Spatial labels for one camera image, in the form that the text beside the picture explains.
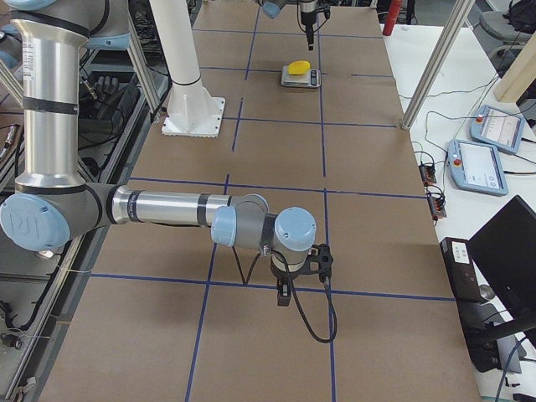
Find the black desktop computer box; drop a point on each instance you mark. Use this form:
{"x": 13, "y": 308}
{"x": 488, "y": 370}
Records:
{"x": 475, "y": 314}

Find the orange black hub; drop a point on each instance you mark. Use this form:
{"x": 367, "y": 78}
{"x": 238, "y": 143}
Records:
{"x": 427, "y": 169}
{"x": 436, "y": 201}

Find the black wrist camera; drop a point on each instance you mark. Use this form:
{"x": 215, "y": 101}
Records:
{"x": 320, "y": 262}

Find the far orange black hub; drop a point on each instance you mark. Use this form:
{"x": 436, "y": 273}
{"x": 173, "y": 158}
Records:
{"x": 427, "y": 169}

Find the black monitor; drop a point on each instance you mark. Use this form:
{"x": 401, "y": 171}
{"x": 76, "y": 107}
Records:
{"x": 504, "y": 251}

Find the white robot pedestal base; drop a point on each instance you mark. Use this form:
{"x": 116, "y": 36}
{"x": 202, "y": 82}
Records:
{"x": 191, "y": 110}

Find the silver digital kitchen scale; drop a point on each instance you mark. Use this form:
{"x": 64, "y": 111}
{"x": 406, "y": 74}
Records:
{"x": 310, "y": 79}

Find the aluminium frame post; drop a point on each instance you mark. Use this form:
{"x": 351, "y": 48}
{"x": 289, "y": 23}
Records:
{"x": 438, "y": 56}

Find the blue teach pendant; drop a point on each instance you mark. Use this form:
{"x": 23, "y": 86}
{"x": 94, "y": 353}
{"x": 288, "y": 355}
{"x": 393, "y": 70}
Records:
{"x": 499, "y": 128}
{"x": 476, "y": 167}

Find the far blue teach pendant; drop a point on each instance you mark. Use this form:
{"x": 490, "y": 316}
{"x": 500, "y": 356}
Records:
{"x": 499, "y": 128}

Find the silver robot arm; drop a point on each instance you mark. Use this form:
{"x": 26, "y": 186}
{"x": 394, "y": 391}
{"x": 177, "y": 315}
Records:
{"x": 272, "y": 8}
{"x": 53, "y": 204}

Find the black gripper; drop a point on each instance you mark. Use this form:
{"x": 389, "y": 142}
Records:
{"x": 306, "y": 12}
{"x": 285, "y": 275}

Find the near orange black hub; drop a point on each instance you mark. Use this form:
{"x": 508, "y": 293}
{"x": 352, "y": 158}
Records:
{"x": 436, "y": 201}

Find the near blue teach pendant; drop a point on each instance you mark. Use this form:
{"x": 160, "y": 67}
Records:
{"x": 476, "y": 167}

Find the wooden beam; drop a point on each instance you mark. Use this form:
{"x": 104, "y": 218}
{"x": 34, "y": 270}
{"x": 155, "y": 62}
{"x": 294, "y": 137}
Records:
{"x": 519, "y": 76}

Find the grey office chair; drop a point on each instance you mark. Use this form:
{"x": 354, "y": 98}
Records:
{"x": 513, "y": 27}

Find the red fire extinguisher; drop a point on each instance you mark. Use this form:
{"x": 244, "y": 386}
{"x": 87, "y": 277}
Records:
{"x": 392, "y": 17}

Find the yellow mango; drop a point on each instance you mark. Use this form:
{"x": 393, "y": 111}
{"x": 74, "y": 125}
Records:
{"x": 298, "y": 67}

